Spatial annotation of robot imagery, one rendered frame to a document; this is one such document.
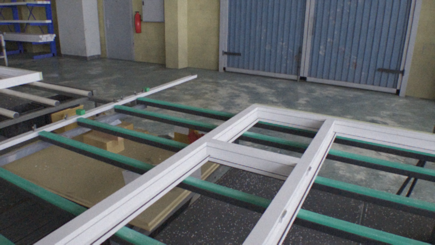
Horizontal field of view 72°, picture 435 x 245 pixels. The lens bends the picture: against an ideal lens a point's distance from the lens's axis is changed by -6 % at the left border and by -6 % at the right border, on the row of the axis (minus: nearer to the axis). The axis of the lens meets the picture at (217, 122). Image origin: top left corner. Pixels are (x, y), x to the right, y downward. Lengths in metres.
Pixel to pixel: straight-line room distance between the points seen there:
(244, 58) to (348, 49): 2.26
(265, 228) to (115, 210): 0.42
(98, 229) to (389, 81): 6.33
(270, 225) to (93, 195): 0.95
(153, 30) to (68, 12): 2.78
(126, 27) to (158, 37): 1.12
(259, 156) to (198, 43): 6.89
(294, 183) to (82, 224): 0.63
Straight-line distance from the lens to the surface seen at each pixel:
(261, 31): 7.20
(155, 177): 1.06
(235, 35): 7.43
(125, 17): 9.37
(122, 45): 9.54
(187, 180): 1.17
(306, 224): 1.04
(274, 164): 1.21
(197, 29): 8.00
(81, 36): 9.97
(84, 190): 1.63
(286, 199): 0.96
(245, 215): 1.47
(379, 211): 1.67
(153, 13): 8.47
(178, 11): 7.81
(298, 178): 1.08
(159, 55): 8.75
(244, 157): 1.25
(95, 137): 1.99
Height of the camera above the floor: 1.45
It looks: 20 degrees down
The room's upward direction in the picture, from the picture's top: 1 degrees clockwise
